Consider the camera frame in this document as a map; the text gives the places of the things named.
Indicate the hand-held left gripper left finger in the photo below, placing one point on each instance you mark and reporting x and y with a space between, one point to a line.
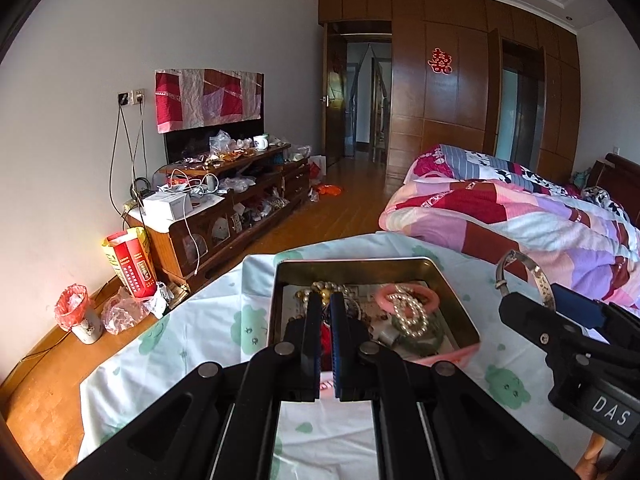
315 340

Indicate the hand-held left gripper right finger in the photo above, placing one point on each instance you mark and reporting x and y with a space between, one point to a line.
337 350

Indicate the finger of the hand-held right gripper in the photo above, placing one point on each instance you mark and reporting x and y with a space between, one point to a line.
577 305
530 317

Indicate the silver bangle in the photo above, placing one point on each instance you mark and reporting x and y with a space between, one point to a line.
542 277

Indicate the pink tin box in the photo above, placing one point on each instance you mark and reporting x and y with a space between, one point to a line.
295 272

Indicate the pink bangle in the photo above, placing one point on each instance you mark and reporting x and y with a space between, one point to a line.
387 300

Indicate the green jade bangle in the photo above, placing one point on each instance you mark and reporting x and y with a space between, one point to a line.
430 345

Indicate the black and white pillow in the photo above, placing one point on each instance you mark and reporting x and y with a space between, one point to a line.
607 202

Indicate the pink patchwork quilt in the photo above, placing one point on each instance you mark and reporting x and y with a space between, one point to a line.
500 210

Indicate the green cloud print tablecloth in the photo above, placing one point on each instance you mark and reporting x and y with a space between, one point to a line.
200 320

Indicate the wooden bed headboard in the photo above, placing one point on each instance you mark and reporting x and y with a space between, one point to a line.
617 172

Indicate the orange cloth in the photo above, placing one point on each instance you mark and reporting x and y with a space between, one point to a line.
327 189

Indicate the wooden television cabinet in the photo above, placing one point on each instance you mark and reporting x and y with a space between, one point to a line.
260 185

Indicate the white paper bag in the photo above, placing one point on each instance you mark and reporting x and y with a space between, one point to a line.
316 166

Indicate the clear plastic bag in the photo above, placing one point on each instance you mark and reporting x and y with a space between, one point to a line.
125 312

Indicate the red and yellow bag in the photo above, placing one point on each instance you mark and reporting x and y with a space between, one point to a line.
132 265

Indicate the white cardboard box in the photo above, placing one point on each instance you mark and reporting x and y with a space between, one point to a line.
165 205

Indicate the white mug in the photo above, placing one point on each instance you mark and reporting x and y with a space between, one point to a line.
259 143

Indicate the brown wooden wardrobe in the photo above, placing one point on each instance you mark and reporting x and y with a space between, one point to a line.
450 100

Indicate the trash bin with red bag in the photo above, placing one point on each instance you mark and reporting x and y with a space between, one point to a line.
80 315

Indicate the black television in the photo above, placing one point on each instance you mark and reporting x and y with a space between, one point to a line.
185 142

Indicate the wooden door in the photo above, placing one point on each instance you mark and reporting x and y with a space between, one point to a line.
332 100

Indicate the red patchwork television cover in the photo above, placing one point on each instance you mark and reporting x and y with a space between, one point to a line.
200 95

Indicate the red paper wall decal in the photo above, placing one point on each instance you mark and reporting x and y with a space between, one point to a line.
440 61

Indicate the wall socket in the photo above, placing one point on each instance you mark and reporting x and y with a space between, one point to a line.
131 97

